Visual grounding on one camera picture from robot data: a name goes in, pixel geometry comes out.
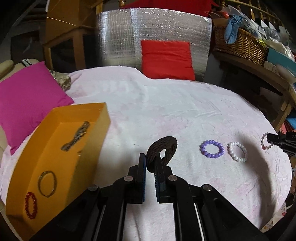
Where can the red garment on railing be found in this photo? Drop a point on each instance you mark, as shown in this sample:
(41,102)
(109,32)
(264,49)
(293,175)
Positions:
(196,7)

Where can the red cushion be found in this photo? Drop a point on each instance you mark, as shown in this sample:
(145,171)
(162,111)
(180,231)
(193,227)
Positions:
(167,59)

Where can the beige leather armchair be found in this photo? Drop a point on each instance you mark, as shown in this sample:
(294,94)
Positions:
(8,67)

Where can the wooden stair railing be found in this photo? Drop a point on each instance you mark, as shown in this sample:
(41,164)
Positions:
(255,10)

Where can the silver foil insulation panel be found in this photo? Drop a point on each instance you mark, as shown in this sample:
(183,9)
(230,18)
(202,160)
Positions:
(120,31)

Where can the orange cardboard tray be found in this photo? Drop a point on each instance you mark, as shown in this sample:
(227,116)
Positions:
(27,210)

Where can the silver bangle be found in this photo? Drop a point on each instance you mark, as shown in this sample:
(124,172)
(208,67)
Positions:
(47,184)

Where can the wooden shelf table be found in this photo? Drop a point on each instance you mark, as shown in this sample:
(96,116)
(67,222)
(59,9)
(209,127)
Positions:
(287,90)

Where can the magenta cushion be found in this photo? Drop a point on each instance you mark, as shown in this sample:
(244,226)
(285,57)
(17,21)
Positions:
(26,98)

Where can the wicker basket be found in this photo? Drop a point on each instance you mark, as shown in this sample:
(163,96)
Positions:
(246,46)

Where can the metal watch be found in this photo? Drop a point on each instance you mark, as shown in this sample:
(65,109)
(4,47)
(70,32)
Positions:
(81,132)

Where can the blue cloth in basket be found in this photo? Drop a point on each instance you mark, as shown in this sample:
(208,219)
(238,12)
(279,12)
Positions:
(231,30)

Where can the wooden cabinet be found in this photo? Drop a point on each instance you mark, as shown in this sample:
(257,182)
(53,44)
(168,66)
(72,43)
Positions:
(69,20)

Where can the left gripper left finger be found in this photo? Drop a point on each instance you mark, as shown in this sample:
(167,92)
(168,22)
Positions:
(98,213)

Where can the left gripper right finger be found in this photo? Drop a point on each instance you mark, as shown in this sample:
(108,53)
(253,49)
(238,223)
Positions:
(200,213)

